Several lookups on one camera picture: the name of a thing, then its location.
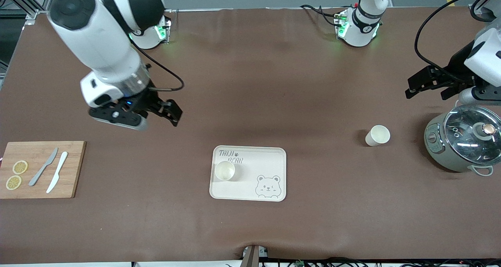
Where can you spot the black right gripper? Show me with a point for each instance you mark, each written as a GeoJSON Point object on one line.
{"type": "Point", "coordinates": [147, 102]}

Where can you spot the bamboo cutting board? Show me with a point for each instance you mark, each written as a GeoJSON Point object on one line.
{"type": "Point", "coordinates": [39, 188]}

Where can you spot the white plastic cup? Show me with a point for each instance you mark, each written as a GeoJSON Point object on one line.
{"type": "Point", "coordinates": [379, 134]}
{"type": "Point", "coordinates": [225, 171]}

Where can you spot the grey pot, glass lid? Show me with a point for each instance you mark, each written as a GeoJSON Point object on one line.
{"type": "Point", "coordinates": [442, 157]}

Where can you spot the cream tray with bear print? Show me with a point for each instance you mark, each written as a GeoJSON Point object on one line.
{"type": "Point", "coordinates": [250, 181]}

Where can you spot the glass pot lid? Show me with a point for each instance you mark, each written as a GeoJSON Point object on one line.
{"type": "Point", "coordinates": [462, 134]}

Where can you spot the grey plastic knife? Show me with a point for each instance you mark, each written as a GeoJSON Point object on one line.
{"type": "Point", "coordinates": [43, 167]}

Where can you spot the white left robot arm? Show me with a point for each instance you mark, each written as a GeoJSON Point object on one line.
{"type": "Point", "coordinates": [362, 24]}

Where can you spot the white plastic knife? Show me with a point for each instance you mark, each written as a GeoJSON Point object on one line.
{"type": "Point", "coordinates": [58, 169]}

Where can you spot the lemon slice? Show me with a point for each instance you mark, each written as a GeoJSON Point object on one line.
{"type": "Point", "coordinates": [20, 167]}
{"type": "Point", "coordinates": [13, 182]}

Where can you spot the aluminium frame post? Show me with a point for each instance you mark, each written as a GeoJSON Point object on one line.
{"type": "Point", "coordinates": [475, 9]}
{"type": "Point", "coordinates": [34, 14]}

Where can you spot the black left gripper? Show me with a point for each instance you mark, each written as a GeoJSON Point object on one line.
{"type": "Point", "coordinates": [458, 68]}

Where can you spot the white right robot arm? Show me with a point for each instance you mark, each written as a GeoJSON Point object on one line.
{"type": "Point", "coordinates": [98, 36]}

